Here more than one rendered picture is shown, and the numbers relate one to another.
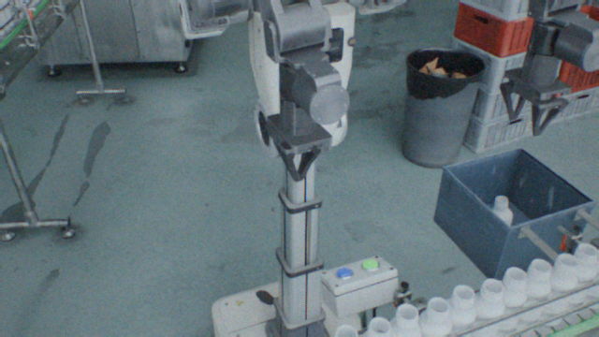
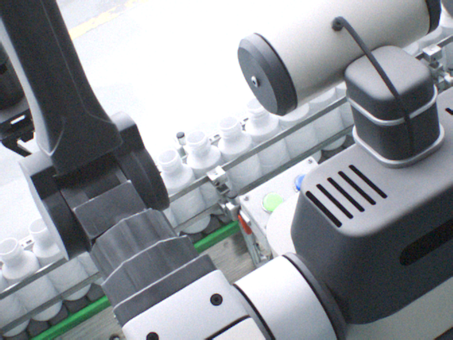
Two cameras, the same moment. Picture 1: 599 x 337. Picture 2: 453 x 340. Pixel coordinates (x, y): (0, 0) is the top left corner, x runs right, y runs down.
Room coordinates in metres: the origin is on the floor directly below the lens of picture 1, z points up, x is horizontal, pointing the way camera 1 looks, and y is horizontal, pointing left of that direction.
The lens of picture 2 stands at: (1.80, -0.08, 2.08)
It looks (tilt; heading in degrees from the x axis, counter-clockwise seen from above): 41 degrees down; 187
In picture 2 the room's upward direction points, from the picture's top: 20 degrees counter-clockwise
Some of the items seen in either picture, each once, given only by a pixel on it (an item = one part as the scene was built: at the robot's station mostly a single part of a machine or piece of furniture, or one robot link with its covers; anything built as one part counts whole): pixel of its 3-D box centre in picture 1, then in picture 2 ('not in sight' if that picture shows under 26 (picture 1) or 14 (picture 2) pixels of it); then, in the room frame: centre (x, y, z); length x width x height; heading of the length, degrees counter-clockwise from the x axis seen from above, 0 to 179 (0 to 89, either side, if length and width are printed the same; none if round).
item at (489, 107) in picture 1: (498, 86); not in sight; (3.16, -1.33, 0.33); 0.61 x 0.41 x 0.22; 118
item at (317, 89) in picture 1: (312, 65); not in sight; (0.65, -0.02, 1.61); 0.12 x 0.09 x 0.12; 24
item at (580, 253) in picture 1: (576, 278); (27, 278); (0.77, -0.58, 1.08); 0.06 x 0.06 x 0.17
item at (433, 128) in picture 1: (437, 109); not in sight; (2.86, -0.86, 0.32); 0.45 x 0.45 x 0.64
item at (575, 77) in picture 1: (568, 64); not in sight; (3.52, -1.95, 0.33); 0.61 x 0.41 x 0.22; 115
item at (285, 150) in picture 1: (295, 152); not in sight; (0.70, 0.00, 1.44); 0.07 x 0.07 x 0.09; 26
